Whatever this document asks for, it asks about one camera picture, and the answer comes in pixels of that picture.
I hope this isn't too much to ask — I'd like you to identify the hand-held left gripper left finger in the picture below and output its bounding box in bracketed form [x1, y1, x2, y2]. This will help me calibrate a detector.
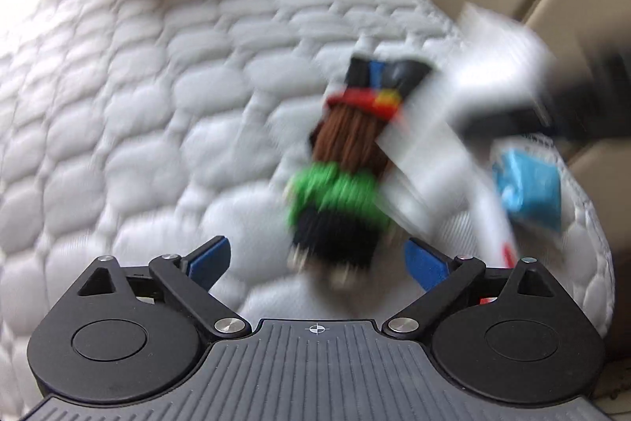
[74, 234, 252, 337]

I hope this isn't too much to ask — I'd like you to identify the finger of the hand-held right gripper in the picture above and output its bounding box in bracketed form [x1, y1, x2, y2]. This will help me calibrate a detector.
[461, 104, 548, 137]

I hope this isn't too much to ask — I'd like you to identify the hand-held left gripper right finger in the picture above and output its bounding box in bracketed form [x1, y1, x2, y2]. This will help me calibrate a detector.
[382, 238, 568, 338]

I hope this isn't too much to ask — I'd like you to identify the white tissue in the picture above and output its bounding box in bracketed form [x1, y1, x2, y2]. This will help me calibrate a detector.
[385, 4, 560, 234]

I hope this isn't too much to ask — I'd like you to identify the red and white toy rocket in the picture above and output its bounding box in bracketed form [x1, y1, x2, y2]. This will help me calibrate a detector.
[444, 115, 521, 306]

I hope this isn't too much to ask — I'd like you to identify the crochet doll with green top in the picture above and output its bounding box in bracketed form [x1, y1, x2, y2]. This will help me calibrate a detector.
[283, 88, 407, 288]

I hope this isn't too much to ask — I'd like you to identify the black pouch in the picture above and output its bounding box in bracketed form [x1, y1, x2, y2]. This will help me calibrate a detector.
[345, 53, 437, 106]

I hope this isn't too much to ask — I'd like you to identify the blue and white wrapped packet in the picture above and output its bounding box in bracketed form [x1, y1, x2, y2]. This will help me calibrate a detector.
[490, 144, 564, 232]

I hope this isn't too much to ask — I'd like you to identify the white quilted mattress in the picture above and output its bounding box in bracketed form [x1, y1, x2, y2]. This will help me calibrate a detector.
[0, 0, 617, 402]

